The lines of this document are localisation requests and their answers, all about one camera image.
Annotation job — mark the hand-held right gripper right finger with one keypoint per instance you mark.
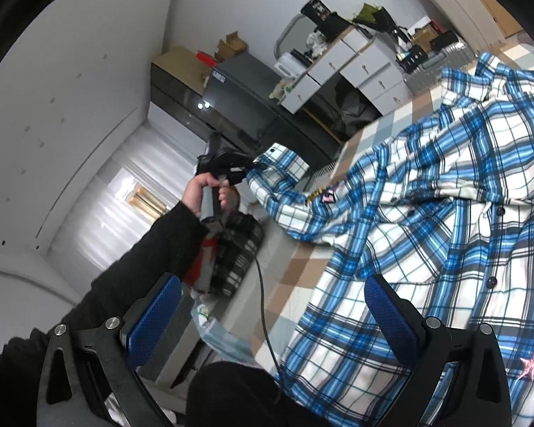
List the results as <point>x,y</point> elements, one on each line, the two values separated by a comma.
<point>391,324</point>

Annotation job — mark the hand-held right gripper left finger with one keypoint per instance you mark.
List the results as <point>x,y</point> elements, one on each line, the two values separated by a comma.
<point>155,316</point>

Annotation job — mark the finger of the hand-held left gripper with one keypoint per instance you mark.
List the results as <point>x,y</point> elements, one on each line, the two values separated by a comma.
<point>244,170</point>

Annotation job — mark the blue white plaid shirt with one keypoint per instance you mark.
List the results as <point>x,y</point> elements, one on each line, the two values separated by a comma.
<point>427,187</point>

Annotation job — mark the person's left forearm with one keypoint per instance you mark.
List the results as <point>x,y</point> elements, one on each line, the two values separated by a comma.
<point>151,249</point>

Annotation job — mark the person's left hand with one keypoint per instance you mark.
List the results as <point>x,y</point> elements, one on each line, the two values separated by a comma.
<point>193,193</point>

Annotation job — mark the red grey cloth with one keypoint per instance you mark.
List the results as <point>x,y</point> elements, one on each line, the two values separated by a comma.
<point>201,269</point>

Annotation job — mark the clear plastic bag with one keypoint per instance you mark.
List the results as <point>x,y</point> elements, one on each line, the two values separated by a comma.
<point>218,338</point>

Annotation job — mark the dark glass cabinet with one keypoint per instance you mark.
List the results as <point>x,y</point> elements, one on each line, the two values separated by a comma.
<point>178,93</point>

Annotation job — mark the grey mini fridge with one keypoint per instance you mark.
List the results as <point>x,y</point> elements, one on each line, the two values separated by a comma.
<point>244,89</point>

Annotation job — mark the black white plaid cloth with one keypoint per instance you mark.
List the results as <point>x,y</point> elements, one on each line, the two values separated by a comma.
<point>238,253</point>

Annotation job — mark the red box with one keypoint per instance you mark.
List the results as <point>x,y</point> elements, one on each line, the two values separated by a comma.
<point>206,59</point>

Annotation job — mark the brown blue checkered blanket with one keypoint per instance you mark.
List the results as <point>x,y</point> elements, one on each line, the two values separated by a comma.
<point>293,284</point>

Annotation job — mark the white curtain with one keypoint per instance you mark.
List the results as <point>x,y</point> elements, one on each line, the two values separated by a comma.
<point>115,213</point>

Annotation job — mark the person's leg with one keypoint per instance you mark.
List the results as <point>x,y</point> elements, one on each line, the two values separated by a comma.
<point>231,396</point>

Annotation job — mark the white box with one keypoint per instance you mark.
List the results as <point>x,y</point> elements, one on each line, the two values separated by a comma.
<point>290,64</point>

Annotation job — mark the small cardboard box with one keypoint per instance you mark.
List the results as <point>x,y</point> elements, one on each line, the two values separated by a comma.
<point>231,46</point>

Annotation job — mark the dark bag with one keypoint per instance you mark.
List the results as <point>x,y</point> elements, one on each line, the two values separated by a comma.
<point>354,111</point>

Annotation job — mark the oval mirror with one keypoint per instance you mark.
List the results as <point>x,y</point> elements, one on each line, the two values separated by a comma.
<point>289,31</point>

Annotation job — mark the white drawer dresser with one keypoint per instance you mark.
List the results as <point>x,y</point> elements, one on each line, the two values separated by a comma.
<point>365,71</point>

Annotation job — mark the black printed bag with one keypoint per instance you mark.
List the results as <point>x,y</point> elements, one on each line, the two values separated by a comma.
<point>316,11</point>

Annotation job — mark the black wrapped flower bouquet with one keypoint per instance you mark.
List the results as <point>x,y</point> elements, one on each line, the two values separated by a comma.
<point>371,15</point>

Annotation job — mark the black box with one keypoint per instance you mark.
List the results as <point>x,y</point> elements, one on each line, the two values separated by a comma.
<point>411,60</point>

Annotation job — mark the silver suitcase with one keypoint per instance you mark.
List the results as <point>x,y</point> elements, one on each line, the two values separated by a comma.
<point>431,75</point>

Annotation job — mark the brown cardboard box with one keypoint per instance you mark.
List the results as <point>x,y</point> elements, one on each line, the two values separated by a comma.
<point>423,35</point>

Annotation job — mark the wooden door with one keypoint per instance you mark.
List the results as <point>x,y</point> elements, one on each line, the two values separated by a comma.
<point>494,4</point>

